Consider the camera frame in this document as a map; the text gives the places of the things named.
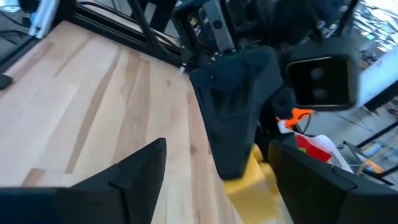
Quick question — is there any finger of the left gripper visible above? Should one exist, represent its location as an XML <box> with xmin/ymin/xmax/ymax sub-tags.
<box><xmin>189</xmin><ymin>45</ymin><xmax>284</xmax><ymax>181</ymax></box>
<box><xmin>256</xmin><ymin>89</ymin><xmax>299</xmax><ymax>163</ymax></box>

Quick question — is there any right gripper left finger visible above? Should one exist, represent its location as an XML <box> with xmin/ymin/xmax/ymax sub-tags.
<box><xmin>0</xmin><ymin>138</ymin><xmax>167</xmax><ymax>224</ymax></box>

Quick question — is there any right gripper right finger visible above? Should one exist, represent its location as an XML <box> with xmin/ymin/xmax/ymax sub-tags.
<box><xmin>268</xmin><ymin>139</ymin><xmax>398</xmax><ymax>224</ymax></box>

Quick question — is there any large red toy brick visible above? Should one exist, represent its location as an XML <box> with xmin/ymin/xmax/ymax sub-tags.
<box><xmin>295</xmin><ymin>134</ymin><xmax>333</xmax><ymax>163</ymax></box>

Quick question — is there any long yellow toy brick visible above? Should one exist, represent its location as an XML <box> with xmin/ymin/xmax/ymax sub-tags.
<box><xmin>223</xmin><ymin>143</ymin><xmax>282</xmax><ymax>224</ymax></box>

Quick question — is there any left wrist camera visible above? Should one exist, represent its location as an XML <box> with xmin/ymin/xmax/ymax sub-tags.
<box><xmin>284</xmin><ymin>54</ymin><xmax>359</xmax><ymax>111</ymax></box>

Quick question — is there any black aluminium table frame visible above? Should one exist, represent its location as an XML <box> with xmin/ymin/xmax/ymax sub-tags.
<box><xmin>0</xmin><ymin>0</ymin><xmax>187</xmax><ymax>76</ymax></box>

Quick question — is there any black edge bracket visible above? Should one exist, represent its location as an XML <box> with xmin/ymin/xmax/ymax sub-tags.
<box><xmin>0</xmin><ymin>73</ymin><xmax>14</xmax><ymax>91</ymax></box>

